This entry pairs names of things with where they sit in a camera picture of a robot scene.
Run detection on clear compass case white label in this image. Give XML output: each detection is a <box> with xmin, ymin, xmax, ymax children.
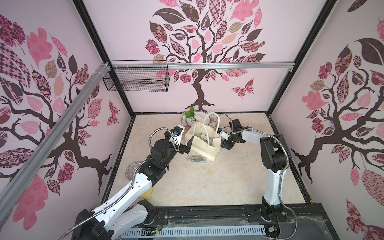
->
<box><xmin>186</xmin><ymin>155</ymin><xmax>207</xmax><ymax>163</ymax></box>

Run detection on cream canvas tote bag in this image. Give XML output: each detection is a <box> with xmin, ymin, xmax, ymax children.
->
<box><xmin>185</xmin><ymin>112</ymin><xmax>222</xmax><ymax>162</ymax></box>

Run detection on clear compass set case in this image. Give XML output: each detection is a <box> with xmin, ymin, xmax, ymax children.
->
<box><xmin>198</xmin><ymin>133</ymin><xmax>214</xmax><ymax>146</ymax></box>

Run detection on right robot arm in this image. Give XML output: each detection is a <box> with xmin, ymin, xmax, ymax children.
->
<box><xmin>217</xmin><ymin>119</ymin><xmax>291</xmax><ymax>222</ymax></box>

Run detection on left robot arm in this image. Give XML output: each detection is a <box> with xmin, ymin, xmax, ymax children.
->
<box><xmin>71</xmin><ymin>139</ymin><xmax>193</xmax><ymax>240</ymax></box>

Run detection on floral rectangular tray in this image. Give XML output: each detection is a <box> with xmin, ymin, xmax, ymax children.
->
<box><xmin>181</xmin><ymin>112</ymin><xmax>218</xmax><ymax>131</ymax></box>

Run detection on green plastic lettuce leaf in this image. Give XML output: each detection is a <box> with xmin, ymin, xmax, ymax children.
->
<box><xmin>184</xmin><ymin>107</ymin><xmax>195</xmax><ymax>119</ymax></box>

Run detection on yellow green sponge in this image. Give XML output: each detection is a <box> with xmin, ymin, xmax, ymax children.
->
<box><xmin>140</xmin><ymin>188</ymin><xmax>154</xmax><ymax>200</ymax></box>

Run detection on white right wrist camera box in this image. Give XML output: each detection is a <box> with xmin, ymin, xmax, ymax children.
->
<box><xmin>218</xmin><ymin>127</ymin><xmax>231</xmax><ymax>140</ymax></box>

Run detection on white slotted cable duct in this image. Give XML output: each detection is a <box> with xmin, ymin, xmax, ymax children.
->
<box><xmin>119</xmin><ymin>225</ymin><xmax>266</xmax><ymax>240</ymax></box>

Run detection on black wire basket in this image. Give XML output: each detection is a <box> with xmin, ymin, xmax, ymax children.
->
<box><xmin>103</xmin><ymin>60</ymin><xmax>170</xmax><ymax>93</ymax></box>

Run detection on aluminium rail back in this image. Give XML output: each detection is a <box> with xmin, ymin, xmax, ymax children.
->
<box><xmin>112</xmin><ymin>62</ymin><xmax>295</xmax><ymax>70</ymax></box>

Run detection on aluminium rail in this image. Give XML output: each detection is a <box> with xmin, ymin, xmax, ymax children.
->
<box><xmin>112</xmin><ymin>62</ymin><xmax>295</xmax><ymax>70</ymax></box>
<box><xmin>1</xmin><ymin>63</ymin><xmax>110</xmax><ymax>223</ymax></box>

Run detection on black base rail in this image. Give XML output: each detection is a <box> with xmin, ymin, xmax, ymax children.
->
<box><xmin>146</xmin><ymin>204</ymin><xmax>327</xmax><ymax>225</ymax></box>

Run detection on aluminium rail left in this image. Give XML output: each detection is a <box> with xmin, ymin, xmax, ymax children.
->
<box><xmin>1</xmin><ymin>63</ymin><xmax>110</xmax><ymax>223</ymax></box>

